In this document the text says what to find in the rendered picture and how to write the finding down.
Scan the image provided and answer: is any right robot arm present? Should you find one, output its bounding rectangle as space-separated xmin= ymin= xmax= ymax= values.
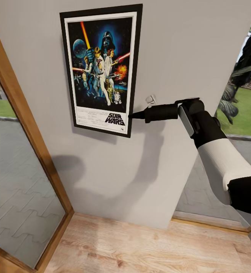
xmin=128 ymin=94 xmax=251 ymax=226

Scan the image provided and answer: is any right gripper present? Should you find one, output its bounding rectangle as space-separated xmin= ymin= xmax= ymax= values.
xmin=128 ymin=105 xmax=167 ymax=123

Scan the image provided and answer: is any poster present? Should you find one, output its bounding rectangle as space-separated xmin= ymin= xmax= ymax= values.
xmin=60 ymin=4 xmax=143 ymax=138

